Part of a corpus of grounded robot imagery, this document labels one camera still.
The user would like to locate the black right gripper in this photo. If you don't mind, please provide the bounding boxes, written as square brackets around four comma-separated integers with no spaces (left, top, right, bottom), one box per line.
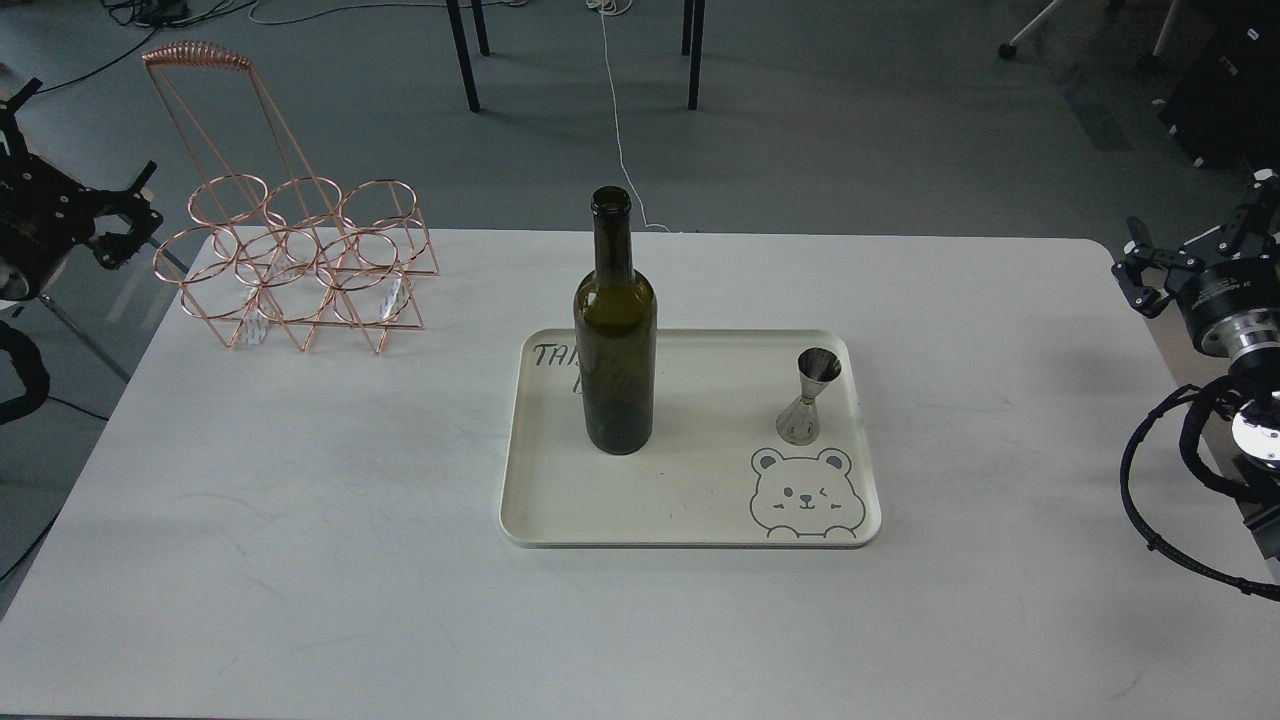
[1112,176,1277,351]

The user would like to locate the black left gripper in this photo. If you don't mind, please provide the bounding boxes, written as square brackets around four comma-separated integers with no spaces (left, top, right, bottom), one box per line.
[1,160,164,301]

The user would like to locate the steel double jigger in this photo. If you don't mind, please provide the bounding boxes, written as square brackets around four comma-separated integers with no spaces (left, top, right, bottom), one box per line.
[774,347,844,446]

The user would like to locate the dark green wine bottle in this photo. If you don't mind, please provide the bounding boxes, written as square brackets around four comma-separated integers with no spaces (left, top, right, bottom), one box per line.
[573,186,658,455]

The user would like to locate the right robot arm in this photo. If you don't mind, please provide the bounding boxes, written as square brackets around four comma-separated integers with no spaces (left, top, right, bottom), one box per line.
[1111,169,1279,559]

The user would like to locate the black equipment case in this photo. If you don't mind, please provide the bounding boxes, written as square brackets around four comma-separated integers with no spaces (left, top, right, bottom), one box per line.
[1158,1,1279,170]

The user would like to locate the black table legs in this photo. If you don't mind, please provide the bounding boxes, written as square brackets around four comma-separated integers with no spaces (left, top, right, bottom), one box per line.
[445,0,707,113]

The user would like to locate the cream bear serving tray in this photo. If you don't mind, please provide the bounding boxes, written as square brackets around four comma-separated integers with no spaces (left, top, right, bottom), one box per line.
[499,329,882,548]

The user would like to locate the black cable loop right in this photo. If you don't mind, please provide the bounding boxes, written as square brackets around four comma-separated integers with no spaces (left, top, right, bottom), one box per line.
[1119,375,1280,602]

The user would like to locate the copper wire bottle rack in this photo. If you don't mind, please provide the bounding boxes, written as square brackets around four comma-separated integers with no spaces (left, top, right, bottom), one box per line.
[142,41,442,354]

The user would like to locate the white floor cable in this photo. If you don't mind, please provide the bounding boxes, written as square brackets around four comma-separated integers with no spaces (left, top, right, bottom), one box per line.
[585,0,673,233]

